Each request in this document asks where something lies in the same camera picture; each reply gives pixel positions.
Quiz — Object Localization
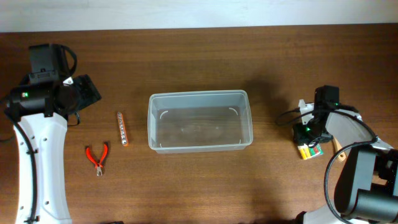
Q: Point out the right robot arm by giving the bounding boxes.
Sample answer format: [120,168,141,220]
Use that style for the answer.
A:
[293,85,397,223]

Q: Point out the orange scraper with wooden handle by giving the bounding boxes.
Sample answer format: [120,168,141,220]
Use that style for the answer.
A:
[332,138,347,162]

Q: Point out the orange socket bit holder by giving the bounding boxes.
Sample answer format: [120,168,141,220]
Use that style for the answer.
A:
[117,112,129,147]

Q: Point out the clear plastic container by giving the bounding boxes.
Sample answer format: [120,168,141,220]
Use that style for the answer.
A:
[147,90,254,154]

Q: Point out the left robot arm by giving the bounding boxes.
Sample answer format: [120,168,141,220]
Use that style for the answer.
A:
[4,44,101,223]

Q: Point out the red handled pliers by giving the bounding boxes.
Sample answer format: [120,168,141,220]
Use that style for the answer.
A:
[85,142,109,177]

